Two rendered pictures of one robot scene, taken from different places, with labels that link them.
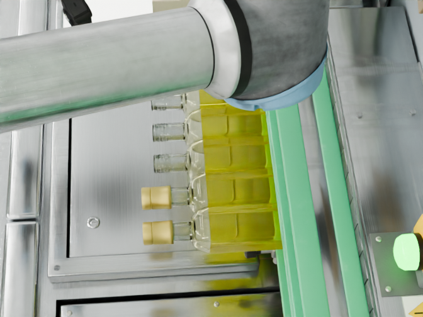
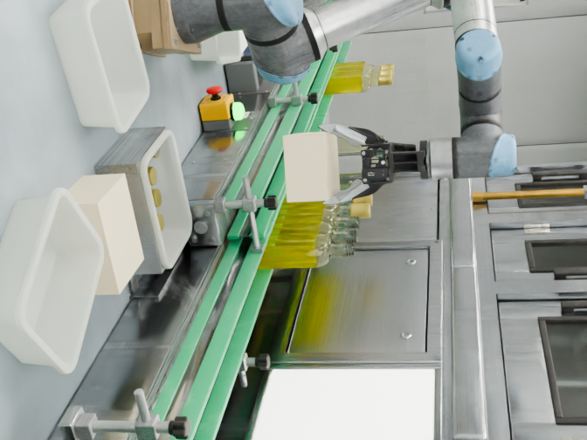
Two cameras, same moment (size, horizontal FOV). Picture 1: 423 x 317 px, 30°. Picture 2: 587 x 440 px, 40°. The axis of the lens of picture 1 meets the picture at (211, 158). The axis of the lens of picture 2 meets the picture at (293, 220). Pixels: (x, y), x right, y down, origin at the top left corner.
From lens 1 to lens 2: 221 cm
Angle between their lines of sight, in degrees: 91
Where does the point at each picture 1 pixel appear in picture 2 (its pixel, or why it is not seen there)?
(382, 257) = (247, 124)
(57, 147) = (437, 293)
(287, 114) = (266, 168)
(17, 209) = (466, 269)
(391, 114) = (206, 161)
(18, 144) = (471, 300)
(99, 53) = not seen: outside the picture
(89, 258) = (414, 245)
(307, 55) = not seen: hidden behind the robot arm
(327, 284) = (278, 127)
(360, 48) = (203, 183)
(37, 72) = not seen: outside the picture
